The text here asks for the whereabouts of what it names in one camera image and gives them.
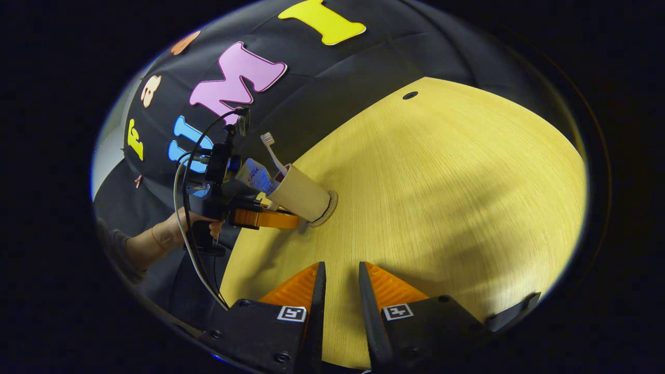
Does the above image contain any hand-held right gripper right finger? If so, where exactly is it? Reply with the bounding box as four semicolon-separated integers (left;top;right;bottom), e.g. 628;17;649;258
358;261;491;370

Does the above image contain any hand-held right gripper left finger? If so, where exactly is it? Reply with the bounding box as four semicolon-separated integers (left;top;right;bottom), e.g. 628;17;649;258
197;261;327;370

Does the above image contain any beige cup with wooden handle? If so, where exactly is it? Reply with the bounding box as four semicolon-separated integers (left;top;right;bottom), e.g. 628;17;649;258
266;164;331;223

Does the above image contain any white toothpaste tube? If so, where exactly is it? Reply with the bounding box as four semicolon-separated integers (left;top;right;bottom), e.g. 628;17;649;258
235;158;276;195

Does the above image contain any round cork coaster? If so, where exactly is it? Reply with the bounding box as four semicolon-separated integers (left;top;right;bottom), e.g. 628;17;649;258
310;190;339;228

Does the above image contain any white toothbrush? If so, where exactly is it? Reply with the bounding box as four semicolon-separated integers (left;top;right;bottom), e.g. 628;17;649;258
260;132;289;177

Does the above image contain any light wooden desktop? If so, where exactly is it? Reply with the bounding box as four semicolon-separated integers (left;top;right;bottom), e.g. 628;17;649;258
221;77;588;370

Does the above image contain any black backdrop cloth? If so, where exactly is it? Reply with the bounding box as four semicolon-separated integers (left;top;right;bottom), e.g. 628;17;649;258
94;0;577;333

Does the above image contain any black cable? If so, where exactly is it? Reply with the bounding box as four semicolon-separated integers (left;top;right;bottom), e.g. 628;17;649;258
182;108;245;308

